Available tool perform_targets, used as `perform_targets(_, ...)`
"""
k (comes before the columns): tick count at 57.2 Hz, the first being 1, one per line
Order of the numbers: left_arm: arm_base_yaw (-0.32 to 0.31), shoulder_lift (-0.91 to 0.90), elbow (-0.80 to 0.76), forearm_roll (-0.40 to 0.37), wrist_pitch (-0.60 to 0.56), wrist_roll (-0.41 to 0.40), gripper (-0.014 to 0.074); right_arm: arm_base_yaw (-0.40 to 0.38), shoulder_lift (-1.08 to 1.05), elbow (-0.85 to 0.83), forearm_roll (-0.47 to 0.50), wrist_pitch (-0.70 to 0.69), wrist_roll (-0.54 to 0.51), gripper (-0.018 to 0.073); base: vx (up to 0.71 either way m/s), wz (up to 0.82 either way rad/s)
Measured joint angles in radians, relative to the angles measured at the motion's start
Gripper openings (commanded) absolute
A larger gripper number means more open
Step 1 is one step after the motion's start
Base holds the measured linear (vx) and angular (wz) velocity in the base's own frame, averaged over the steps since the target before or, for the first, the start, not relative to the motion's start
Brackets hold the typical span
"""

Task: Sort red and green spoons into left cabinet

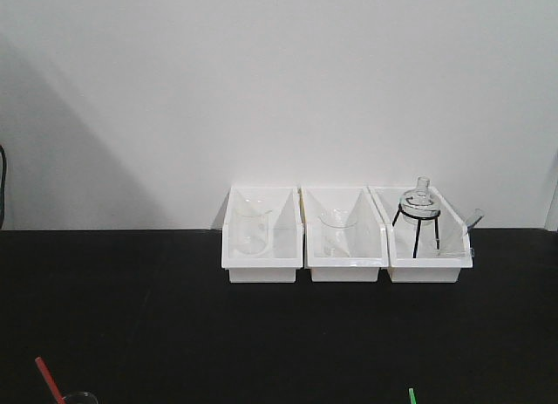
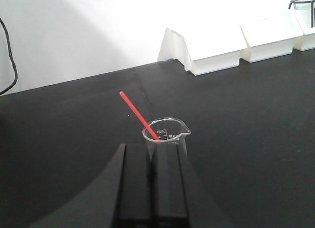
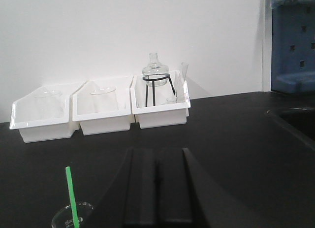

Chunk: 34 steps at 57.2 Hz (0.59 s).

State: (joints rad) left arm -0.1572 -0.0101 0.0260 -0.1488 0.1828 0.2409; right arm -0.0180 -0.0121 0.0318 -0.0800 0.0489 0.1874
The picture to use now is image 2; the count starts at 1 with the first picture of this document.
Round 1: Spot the red plastic spoon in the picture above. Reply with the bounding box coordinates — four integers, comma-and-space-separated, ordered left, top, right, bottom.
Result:
119, 91, 159, 140

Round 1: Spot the middle white storage bin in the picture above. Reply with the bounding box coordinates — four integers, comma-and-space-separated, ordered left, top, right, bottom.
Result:
240, 11, 303, 63

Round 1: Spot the clear glass beaker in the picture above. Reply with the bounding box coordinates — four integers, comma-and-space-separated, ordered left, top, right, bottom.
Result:
142, 117, 191, 161

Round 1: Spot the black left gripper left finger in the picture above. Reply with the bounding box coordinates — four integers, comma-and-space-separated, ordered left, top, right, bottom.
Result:
114, 143, 151, 228

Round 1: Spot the black wire tripod stand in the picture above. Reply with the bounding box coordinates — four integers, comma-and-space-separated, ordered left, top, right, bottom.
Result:
288, 0, 315, 28

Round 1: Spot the right white storage bin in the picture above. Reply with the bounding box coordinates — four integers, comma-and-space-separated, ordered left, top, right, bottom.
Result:
293, 10, 315, 51

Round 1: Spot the black cable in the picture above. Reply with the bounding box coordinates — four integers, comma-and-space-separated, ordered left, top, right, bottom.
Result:
0, 17, 18, 96

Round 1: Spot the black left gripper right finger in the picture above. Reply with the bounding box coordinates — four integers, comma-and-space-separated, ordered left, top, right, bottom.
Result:
152, 144, 189, 228

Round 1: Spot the white storage bin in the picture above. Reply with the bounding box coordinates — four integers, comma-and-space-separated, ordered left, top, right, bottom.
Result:
157, 25, 247, 76
293, 10, 315, 51
240, 11, 303, 63

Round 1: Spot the left white storage bin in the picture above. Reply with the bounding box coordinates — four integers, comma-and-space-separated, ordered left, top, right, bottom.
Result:
157, 25, 247, 76

